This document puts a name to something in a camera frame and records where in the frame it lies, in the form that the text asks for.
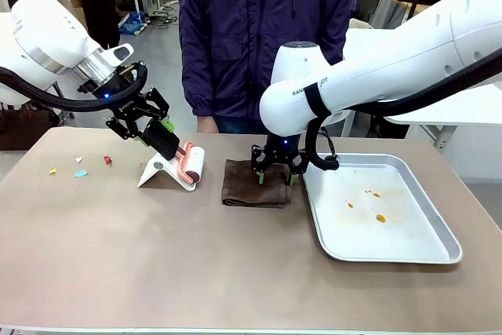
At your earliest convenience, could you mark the silver metal tray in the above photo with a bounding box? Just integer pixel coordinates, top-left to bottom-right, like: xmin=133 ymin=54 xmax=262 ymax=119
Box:
xmin=302 ymin=153 xmax=464 ymax=264

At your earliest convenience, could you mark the blue plastic bag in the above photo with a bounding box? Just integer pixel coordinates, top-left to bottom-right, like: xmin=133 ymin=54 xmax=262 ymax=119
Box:
xmin=118 ymin=11 xmax=149 ymax=36

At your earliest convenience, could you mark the white folded roller stand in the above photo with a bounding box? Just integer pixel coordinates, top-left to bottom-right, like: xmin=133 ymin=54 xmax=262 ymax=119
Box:
xmin=136 ymin=153 xmax=197 ymax=193

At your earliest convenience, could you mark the brown cloth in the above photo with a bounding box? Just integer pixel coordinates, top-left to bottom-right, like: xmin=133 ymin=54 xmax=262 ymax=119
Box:
xmin=220 ymin=158 xmax=294 ymax=209

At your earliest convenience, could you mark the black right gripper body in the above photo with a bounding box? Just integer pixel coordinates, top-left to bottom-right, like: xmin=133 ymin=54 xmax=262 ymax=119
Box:
xmin=263 ymin=133 xmax=306 ymax=164

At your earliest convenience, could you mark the white side table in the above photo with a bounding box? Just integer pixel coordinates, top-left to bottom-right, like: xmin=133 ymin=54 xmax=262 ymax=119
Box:
xmin=386 ymin=83 xmax=502 ymax=151

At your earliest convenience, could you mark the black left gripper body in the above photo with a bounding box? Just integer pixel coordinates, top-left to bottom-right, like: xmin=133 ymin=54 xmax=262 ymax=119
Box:
xmin=77 ymin=61 xmax=150 ymax=116

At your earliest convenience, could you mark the person's right hand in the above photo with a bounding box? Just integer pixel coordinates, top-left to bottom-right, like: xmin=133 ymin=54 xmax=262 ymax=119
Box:
xmin=196 ymin=115 xmax=220 ymax=134

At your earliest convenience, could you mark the bystander in black trousers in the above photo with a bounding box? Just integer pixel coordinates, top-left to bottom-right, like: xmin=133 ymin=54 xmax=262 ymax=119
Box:
xmin=60 ymin=0 xmax=122 ymax=50

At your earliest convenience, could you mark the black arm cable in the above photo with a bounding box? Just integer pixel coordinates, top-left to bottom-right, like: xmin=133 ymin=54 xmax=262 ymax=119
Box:
xmin=0 ymin=60 xmax=150 ymax=113
xmin=304 ymin=50 xmax=502 ymax=173

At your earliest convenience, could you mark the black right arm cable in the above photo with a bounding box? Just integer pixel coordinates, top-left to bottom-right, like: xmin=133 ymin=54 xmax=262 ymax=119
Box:
xmin=304 ymin=50 xmax=502 ymax=173

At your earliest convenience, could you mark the pink lint roller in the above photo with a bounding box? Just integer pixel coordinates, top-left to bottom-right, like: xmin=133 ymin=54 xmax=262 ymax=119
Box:
xmin=140 ymin=119 xmax=206 ymax=188

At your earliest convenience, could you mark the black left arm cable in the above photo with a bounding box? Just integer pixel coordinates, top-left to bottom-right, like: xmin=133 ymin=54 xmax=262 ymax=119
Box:
xmin=0 ymin=60 xmax=150 ymax=113

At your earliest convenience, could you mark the person in purple jacket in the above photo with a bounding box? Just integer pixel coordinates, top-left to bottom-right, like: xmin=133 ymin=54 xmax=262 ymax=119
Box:
xmin=178 ymin=0 xmax=358 ymax=135

